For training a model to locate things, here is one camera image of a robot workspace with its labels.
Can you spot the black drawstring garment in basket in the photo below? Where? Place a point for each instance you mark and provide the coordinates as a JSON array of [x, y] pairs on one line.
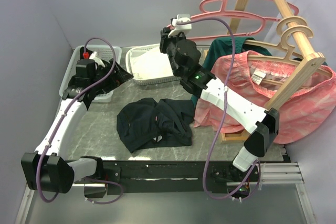
[[81, 51]]

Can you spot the grey plastic basket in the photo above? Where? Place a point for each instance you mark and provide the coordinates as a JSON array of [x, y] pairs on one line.
[[104, 53]]

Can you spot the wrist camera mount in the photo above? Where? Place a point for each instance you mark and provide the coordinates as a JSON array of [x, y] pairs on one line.
[[93, 55], [180, 24]]

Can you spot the aluminium frame rail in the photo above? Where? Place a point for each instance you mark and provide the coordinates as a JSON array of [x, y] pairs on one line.
[[280, 197]]

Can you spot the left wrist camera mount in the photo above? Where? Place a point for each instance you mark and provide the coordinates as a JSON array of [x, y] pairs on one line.
[[93, 55]]

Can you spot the dark navy shorts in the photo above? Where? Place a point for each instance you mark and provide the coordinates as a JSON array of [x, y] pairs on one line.
[[146, 124]]

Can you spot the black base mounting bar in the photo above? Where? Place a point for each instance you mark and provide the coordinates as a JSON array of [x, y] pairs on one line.
[[167, 177]]

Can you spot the green shorts on rack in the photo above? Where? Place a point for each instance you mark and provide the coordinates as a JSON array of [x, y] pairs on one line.
[[223, 47]]

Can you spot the beige wooden hanger front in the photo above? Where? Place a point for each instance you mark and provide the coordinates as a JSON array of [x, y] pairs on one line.
[[287, 27]]

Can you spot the pink patterned shorts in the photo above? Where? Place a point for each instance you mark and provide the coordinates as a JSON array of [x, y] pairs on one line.
[[303, 113]]

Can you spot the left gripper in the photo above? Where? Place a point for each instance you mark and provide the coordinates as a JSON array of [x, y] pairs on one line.
[[119, 77]]

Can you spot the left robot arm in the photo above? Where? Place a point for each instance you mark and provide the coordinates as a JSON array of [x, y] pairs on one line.
[[45, 169]]

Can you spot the beige wooden hanger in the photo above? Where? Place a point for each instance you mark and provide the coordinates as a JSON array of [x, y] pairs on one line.
[[283, 45], [287, 27]]

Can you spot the wooden clothes rack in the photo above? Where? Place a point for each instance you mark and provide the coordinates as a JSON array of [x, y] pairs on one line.
[[303, 71]]

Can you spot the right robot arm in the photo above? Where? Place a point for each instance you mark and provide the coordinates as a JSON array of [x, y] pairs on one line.
[[261, 124]]

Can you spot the beige wooden hanger rear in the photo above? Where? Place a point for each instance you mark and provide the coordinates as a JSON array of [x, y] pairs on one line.
[[283, 45]]

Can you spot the white cloth in basket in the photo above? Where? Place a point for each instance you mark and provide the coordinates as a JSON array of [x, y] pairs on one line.
[[150, 64]]

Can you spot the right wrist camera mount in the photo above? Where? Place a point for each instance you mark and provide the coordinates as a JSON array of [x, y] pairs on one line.
[[180, 24]]

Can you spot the white plastic basket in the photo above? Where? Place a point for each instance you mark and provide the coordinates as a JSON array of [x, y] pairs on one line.
[[146, 82]]

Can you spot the pink hanger front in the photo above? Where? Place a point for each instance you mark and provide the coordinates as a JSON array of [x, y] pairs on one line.
[[217, 10]]

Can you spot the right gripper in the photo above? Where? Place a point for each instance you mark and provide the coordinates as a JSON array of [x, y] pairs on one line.
[[164, 35]]

